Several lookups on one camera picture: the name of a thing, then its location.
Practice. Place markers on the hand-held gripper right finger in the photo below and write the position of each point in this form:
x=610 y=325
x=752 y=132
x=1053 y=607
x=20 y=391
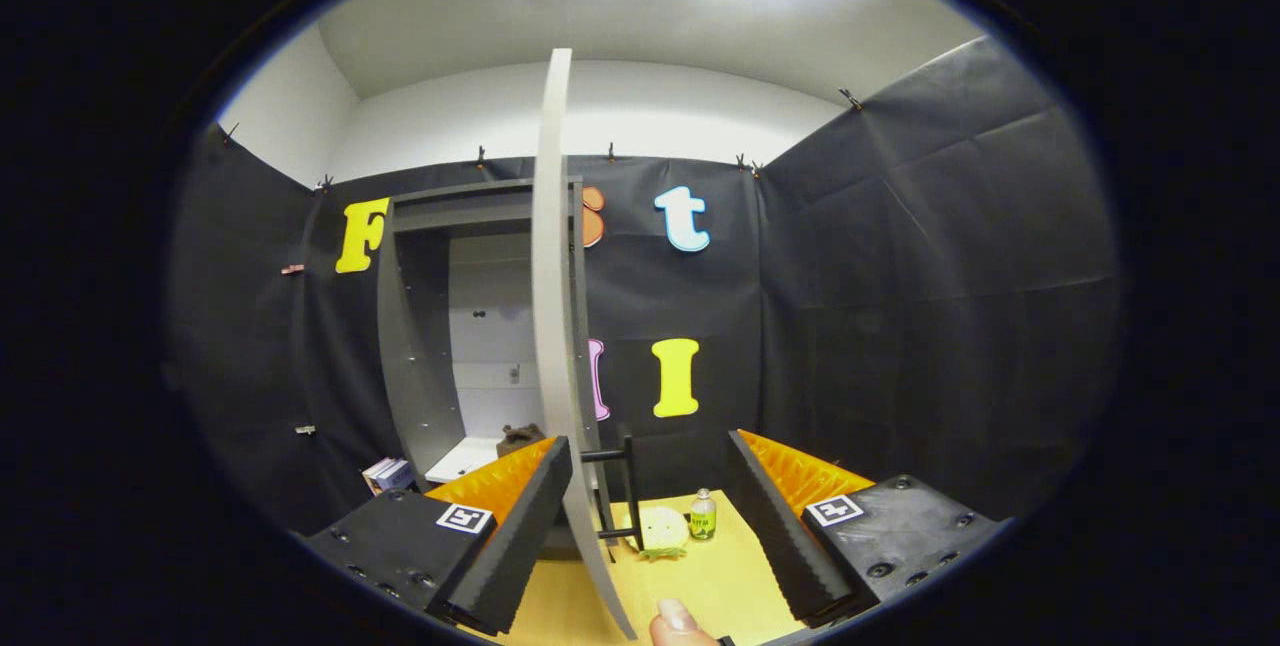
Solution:
x=785 y=536

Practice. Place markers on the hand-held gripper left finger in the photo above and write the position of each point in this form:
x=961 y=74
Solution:
x=515 y=536

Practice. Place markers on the brown fuzzy shoe with bow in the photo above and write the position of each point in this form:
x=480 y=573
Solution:
x=520 y=441

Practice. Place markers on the grey shoe cabinet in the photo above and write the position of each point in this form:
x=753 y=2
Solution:
x=420 y=376

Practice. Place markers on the beige shoe cabinet door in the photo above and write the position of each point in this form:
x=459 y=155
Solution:
x=550 y=226

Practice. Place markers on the green drink bottle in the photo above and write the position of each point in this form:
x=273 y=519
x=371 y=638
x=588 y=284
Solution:
x=702 y=518

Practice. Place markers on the yellow plush toy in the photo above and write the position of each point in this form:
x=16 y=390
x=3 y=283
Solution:
x=662 y=531

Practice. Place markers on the blue book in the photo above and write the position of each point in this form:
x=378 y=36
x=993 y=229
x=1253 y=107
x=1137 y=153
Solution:
x=396 y=475

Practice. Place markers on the white spine book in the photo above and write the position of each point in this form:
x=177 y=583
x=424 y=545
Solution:
x=374 y=473

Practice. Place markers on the black backdrop cloth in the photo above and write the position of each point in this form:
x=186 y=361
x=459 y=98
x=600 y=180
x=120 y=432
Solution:
x=930 y=306

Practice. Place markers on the black cloth clip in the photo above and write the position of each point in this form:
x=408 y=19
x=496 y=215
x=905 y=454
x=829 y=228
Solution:
x=851 y=99
x=322 y=185
x=230 y=134
x=746 y=163

